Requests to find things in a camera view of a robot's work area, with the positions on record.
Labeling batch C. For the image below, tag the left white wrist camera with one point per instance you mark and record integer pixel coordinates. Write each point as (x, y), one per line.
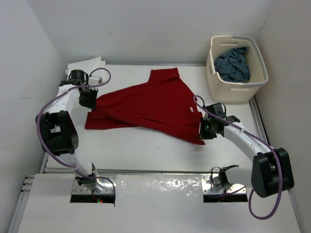
(95, 80)

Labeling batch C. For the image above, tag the cream plastic laundry basket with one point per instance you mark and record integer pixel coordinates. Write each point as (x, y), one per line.
(222, 91)

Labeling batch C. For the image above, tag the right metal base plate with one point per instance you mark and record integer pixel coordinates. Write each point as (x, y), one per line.
(209, 186)

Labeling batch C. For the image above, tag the red t shirt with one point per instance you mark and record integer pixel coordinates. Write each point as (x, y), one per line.
(164, 104)

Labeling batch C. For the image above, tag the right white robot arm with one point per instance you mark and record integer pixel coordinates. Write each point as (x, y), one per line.
(270, 167)

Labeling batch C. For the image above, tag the metal base plate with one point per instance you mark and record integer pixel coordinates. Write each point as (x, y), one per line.
(209, 186)
(104, 185)

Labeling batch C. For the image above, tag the white foreground cover board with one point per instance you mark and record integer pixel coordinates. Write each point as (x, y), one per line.
(144, 204)

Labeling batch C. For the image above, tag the blue t shirt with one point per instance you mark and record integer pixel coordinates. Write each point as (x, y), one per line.
(232, 65)

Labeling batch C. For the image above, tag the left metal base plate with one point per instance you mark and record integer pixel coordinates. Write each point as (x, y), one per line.
(104, 185)

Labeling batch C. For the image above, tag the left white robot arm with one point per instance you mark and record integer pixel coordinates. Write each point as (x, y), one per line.
(58, 135)

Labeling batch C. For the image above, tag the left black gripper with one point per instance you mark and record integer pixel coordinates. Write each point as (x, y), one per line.
(91, 104)

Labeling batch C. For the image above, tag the white printed t shirt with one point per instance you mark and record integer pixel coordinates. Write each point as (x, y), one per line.
(86, 65)

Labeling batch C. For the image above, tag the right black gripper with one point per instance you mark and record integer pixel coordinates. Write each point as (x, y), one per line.
(202, 135)

